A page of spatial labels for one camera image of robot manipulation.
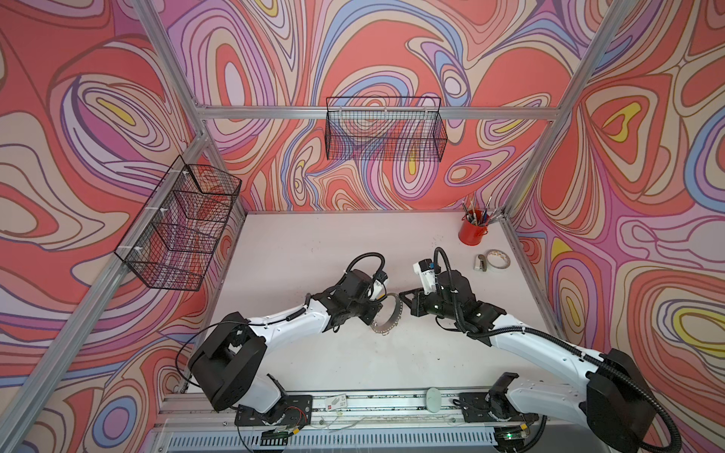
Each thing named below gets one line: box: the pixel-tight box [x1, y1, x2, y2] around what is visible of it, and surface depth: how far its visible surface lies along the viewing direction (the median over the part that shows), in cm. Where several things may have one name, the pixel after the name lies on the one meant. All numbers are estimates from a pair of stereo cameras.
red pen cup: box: [457, 214, 489, 247], surface depth 110 cm
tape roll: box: [486, 248, 512, 269], surface depth 107 cm
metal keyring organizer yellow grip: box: [370, 292, 404, 336], surface depth 82 cm
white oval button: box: [425, 386, 442, 414], surface depth 76 cm
